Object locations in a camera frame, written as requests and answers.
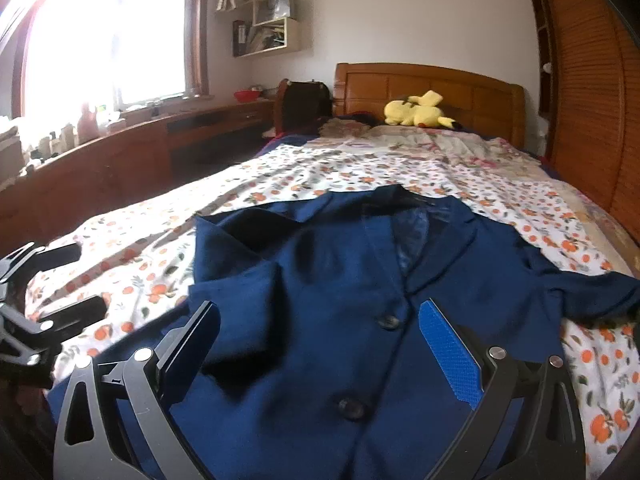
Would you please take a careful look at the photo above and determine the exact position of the pink figurine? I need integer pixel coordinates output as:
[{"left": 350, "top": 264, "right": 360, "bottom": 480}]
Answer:
[{"left": 77, "top": 102, "right": 101, "bottom": 144}]

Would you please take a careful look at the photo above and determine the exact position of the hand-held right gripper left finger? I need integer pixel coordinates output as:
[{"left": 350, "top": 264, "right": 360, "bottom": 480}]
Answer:
[{"left": 52, "top": 300, "right": 222, "bottom": 480}]

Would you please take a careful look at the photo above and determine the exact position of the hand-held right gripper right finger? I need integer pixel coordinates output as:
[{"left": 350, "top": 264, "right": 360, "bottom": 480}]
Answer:
[{"left": 419, "top": 299, "right": 587, "bottom": 480}]

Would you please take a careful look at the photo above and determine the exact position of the window with wooden frame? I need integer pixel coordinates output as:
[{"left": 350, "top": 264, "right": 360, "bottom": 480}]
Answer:
[{"left": 12, "top": 0, "right": 211, "bottom": 113}]

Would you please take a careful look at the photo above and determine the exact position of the yellow plush toy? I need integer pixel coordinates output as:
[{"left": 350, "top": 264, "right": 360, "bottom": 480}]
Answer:
[{"left": 384, "top": 91, "right": 457, "bottom": 130}]

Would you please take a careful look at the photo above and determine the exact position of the orange fruit print bed sheet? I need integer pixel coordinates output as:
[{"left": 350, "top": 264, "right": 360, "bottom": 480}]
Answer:
[{"left": 25, "top": 135, "right": 640, "bottom": 480}]

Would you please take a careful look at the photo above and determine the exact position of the cream wall shelf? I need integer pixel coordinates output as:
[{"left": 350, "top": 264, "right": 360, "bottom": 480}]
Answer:
[{"left": 216, "top": 0, "right": 313, "bottom": 58}]

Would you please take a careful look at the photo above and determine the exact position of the black file binder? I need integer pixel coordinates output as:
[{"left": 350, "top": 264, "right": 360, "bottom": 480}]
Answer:
[{"left": 232, "top": 20, "right": 249, "bottom": 57}]

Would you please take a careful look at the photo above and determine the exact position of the long wooden desk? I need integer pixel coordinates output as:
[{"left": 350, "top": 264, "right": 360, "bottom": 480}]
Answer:
[{"left": 0, "top": 97, "right": 277, "bottom": 258}]

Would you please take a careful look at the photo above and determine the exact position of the dark backpack on chair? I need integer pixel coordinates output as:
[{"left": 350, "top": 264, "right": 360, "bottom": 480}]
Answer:
[{"left": 272, "top": 79, "right": 333, "bottom": 137}]

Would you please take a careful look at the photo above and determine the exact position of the navy blue suit jacket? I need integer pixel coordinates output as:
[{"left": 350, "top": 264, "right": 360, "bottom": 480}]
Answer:
[{"left": 47, "top": 184, "right": 640, "bottom": 480}]

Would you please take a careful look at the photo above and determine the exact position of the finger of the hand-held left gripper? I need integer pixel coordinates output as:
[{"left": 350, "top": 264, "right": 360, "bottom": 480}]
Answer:
[
  {"left": 0, "top": 295, "right": 108, "bottom": 366},
  {"left": 0, "top": 242, "right": 83, "bottom": 301}
]

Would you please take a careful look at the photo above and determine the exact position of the wooden bed headboard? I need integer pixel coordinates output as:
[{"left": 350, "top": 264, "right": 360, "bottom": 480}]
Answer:
[{"left": 333, "top": 62, "right": 526, "bottom": 152}]

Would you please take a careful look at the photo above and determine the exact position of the floral patchwork quilt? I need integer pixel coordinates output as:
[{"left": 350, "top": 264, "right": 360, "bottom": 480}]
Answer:
[{"left": 320, "top": 119, "right": 543, "bottom": 171}]

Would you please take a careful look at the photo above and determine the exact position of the wooden slatted wardrobe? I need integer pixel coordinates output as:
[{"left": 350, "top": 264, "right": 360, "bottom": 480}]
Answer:
[{"left": 522, "top": 0, "right": 640, "bottom": 258}]

